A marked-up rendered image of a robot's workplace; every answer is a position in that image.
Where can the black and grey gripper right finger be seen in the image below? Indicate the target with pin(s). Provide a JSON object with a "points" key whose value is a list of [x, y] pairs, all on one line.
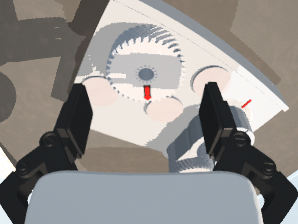
{"points": [[222, 139]]}

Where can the white toothed gear with red arrow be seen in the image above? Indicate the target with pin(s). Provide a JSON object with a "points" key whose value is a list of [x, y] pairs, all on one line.
{"points": [[145, 48]]}

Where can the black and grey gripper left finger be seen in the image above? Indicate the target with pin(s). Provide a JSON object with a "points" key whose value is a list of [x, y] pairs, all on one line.
{"points": [[57, 151]]}

